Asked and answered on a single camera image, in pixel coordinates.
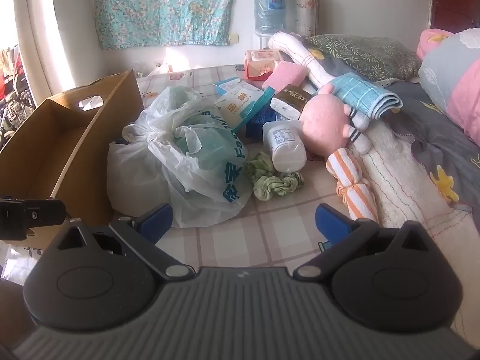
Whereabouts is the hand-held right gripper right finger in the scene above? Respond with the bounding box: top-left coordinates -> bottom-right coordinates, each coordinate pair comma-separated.
292,203 -> 434,280

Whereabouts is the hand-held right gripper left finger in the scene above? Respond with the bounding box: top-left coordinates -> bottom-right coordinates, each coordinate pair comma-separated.
49,203 -> 194,281

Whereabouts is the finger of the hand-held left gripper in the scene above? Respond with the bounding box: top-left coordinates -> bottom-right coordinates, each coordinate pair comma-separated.
0,196 -> 67,241

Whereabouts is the brown cardboard box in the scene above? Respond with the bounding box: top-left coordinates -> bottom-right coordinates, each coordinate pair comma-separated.
0,68 -> 146,251

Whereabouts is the white yogurt cup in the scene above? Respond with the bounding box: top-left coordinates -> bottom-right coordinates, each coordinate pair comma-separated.
262,120 -> 308,173

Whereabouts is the orange striped towel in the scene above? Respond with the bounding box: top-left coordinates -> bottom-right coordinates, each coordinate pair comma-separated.
325,147 -> 380,222

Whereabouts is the plain white plastic bag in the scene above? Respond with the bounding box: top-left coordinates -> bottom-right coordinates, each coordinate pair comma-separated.
106,140 -> 177,219

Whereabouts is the white plastic bag green print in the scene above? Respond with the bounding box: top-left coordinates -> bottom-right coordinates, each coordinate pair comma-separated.
123,85 -> 254,230

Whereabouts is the green crumpled cloth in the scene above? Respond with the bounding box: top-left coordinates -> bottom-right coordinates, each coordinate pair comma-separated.
245,152 -> 305,202

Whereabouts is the pink plush toy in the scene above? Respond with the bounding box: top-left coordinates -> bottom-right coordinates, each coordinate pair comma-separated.
298,82 -> 373,159

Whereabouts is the blue folded towel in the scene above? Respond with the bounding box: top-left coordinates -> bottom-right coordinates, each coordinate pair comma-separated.
329,72 -> 404,119

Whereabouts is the blue white wipes packet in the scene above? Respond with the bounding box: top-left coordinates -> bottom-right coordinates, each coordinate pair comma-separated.
214,82 -> 277,134

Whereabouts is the small white bag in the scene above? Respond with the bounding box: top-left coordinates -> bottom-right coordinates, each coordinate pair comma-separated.
147,61 -> 174,78

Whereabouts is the pink sponge cloth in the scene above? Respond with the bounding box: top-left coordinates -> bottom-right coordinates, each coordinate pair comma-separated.
261,62 -> 309,93

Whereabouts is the green leaf print pillow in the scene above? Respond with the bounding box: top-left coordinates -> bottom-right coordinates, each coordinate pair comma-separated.
305,34 -> 423,84

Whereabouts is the red tissue pack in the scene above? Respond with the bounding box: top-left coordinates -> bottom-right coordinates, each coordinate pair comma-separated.
244,50 -> 280,80

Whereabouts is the pink and grey pillow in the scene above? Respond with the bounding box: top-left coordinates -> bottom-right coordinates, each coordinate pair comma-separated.
416,28 -> 480,144

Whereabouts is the white water dispenser stand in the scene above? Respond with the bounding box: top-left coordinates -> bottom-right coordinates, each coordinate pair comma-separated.
251,31 -> 279,52

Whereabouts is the rolled patterned mat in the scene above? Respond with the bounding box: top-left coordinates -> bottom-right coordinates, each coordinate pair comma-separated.
293,0 -> 322,37

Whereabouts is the blue water jug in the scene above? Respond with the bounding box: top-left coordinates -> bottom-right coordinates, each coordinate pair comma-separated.
254,0 -> 288,34

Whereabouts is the dark red door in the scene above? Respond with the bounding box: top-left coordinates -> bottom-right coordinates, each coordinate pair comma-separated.
429,0 -> 480,33

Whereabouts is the teal floral wall cloth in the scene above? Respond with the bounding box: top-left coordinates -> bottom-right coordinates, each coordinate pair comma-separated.
94,0 -> 247,50

